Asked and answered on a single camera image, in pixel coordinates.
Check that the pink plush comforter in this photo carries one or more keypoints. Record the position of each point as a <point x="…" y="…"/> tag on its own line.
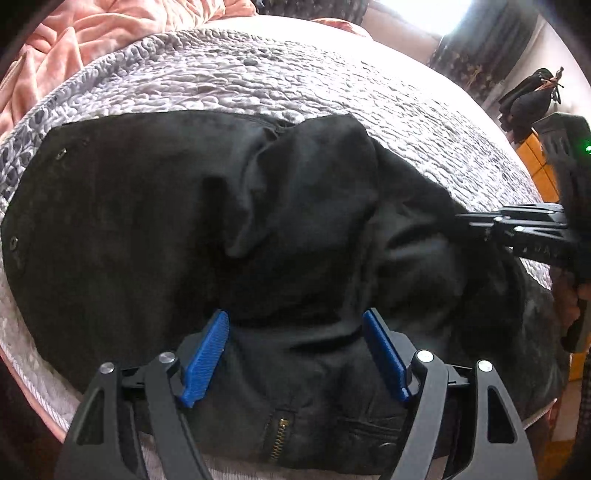
<point x="92" y="32"/>

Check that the black pants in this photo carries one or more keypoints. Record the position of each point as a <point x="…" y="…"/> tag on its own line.
<point x="184" y="230"/>

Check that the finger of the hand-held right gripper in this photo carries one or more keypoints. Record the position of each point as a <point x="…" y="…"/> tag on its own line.
<point x="540" y="244"/>
<point x="531" y="216"/>

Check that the orange wooden cabinet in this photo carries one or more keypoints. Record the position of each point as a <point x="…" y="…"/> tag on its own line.
<point x="538" y="170"/>

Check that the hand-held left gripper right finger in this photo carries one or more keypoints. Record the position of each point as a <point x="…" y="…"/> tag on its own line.
<point x="383" y="355"/>

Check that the pink bed sheet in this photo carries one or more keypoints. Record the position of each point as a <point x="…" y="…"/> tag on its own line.
<point x="397" y="32"/>

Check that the black bag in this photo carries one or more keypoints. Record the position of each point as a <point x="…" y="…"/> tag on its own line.
<point x="528" y="106"/>

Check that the person's right hand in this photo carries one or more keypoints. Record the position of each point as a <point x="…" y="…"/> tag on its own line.
<point x="565" y="300"/>

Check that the grey quilted bedspread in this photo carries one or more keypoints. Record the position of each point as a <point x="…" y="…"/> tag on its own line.
<point x="277" y="78"/>

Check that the dark patterned curtain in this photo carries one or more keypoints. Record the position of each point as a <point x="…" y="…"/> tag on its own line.
<point x="314" y="7"/>
<point x="480" y="55"/>

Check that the bright window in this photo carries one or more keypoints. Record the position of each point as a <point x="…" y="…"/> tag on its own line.
<point x="425" y="11"/>

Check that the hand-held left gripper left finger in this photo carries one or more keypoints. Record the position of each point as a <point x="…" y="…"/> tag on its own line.
<point x="207" y="355"/>

